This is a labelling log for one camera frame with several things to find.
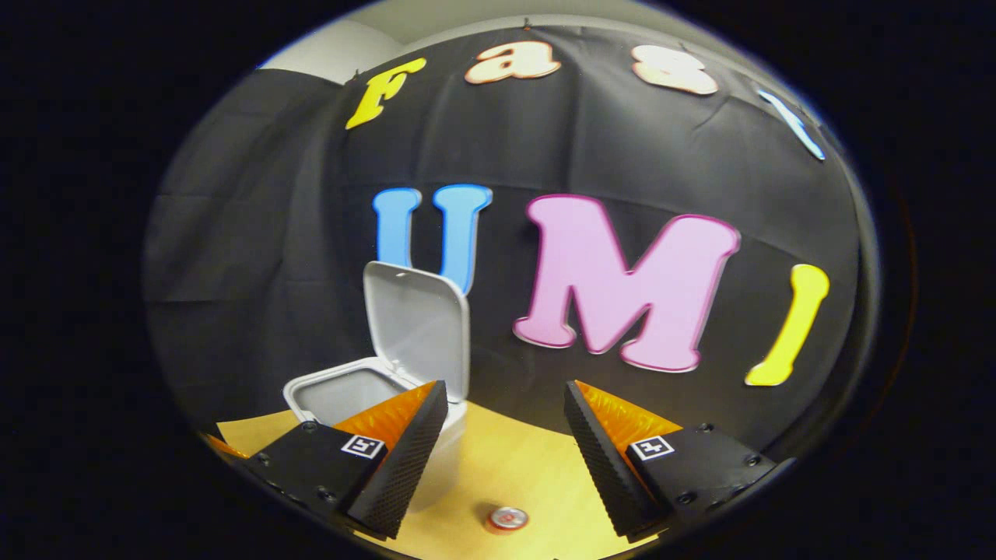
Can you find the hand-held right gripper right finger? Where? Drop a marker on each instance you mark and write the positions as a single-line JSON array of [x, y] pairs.
[[607, 467]]

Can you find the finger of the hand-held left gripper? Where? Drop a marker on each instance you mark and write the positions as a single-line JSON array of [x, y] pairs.
[[226, 447]]

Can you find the white desktop garbage bin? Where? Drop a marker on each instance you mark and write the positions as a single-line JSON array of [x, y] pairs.
[[416, 327]]

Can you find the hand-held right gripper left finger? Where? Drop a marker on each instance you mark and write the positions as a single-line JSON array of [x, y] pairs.
[[408, 467]]

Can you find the wooden desktop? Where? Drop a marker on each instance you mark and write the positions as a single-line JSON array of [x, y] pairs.
[[513, 467]]

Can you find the black backdrop cloth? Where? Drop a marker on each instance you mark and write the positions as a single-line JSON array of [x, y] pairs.
[[296, 233]]

